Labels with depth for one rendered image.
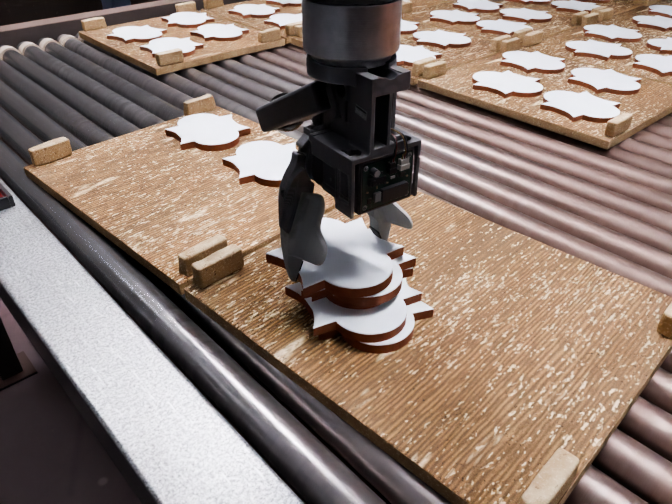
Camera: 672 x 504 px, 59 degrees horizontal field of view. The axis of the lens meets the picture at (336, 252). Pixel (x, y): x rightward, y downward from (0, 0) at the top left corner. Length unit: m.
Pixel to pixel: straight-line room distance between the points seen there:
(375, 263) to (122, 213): 0.37
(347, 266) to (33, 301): 0.36
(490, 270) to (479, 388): 0.18
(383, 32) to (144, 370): 0.37
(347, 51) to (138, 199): 0.46
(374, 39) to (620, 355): 0.37
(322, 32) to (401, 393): 0.30
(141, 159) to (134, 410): 0.48
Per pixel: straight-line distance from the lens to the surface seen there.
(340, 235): 0.61
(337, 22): 0.44
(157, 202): 0.82
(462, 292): 0.64
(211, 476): 0.51
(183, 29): 1.67
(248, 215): 0.77
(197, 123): 1.03
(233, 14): 1.81
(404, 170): 0.50
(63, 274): 0.76
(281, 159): 0.88
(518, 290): 0.66
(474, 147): 1.02
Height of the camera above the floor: 1.33
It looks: 35 degrees down
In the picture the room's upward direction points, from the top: straight up
